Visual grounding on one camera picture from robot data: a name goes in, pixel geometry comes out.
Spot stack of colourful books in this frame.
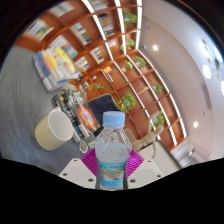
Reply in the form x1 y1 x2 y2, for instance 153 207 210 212
32 46 81 92

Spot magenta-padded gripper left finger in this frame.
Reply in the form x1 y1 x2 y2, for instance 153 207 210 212
58 148 100 190

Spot grey curtain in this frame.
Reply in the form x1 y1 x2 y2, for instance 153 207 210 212
178 146 203 168

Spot branched ceiling lamp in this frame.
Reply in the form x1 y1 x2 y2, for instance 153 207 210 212
199 39 224 98

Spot stack of dark books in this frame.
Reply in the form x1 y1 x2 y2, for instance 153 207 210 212
51 88 103 143

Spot recessed ceiling lights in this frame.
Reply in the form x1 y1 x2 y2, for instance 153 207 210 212
152 44 200 129

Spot wooden shelf unit with books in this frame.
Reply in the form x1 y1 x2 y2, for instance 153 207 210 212
14 0 188 153

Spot dark blue jacket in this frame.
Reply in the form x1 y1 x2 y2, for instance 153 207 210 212
87 94 121 129

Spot tan chair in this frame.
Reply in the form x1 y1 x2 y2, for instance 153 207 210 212
123 126 143 148

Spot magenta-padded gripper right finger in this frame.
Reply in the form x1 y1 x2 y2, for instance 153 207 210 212
125 149 165 190

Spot small printed badge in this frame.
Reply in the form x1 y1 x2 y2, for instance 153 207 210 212
78 140 89 153

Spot cream paper cup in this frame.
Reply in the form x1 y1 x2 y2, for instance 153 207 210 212
34 108 74 152

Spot clear water bottle blue cap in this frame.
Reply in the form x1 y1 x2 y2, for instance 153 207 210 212
94 110 133 192

